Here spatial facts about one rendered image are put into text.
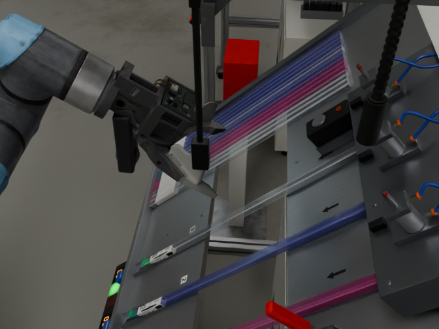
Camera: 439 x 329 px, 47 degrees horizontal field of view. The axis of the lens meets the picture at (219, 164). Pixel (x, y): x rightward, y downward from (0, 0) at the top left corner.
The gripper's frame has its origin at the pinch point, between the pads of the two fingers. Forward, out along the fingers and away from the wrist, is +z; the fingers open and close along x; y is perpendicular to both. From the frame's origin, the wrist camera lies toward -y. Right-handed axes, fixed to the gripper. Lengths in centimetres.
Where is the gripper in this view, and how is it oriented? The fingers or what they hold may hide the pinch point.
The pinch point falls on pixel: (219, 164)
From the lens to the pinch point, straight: 77.4
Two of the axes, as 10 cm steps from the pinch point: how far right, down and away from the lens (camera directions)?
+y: 5.3, -5.8, -6.2
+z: 8.4, 4.4, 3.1
